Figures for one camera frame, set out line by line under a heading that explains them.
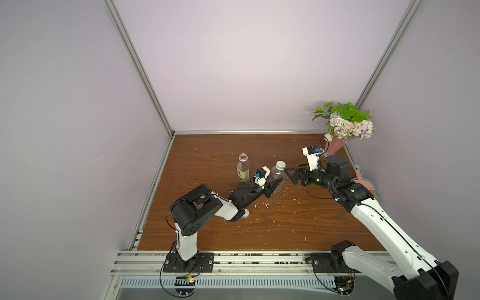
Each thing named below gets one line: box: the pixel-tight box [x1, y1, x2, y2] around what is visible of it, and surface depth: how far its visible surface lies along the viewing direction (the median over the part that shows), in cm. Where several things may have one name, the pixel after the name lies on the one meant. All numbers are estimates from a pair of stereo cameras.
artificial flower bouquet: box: [311, 101, 375, 142], surface depth 87 cm
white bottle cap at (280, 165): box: [275, 160, 287, 170], surface depth 77 cm
